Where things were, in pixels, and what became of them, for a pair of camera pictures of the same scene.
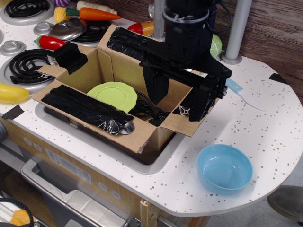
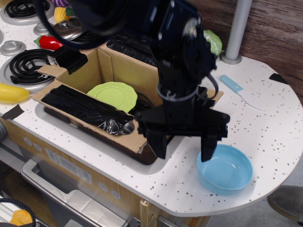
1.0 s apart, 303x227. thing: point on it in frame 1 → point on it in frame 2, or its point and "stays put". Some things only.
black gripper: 188,54 → 184,114
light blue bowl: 224,169 stays put
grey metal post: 232,55 stays put
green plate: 120,95 stays put
